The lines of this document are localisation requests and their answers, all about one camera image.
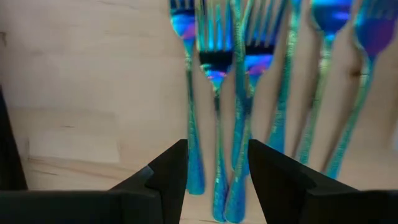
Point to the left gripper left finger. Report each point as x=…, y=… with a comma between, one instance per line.
x=140, y=205

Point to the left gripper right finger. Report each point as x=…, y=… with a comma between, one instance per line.
x=295, y=202

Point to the iridescent blue fork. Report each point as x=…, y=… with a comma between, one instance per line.
x=196, y=174
x=258, y=62
x=220, y=193
x=239, y=77

